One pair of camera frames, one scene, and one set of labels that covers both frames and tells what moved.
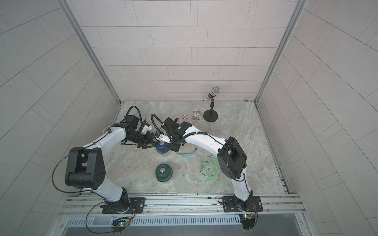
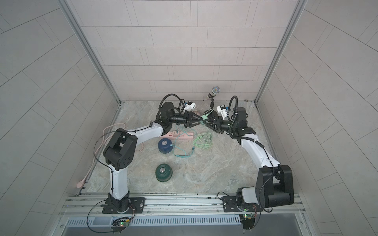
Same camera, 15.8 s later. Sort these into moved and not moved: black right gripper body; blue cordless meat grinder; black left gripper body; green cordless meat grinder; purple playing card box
Moved: black left gripper body; black right gripper body
Not moved: purple playing card box; green cordless meat grinder; blue cordless meat grinder
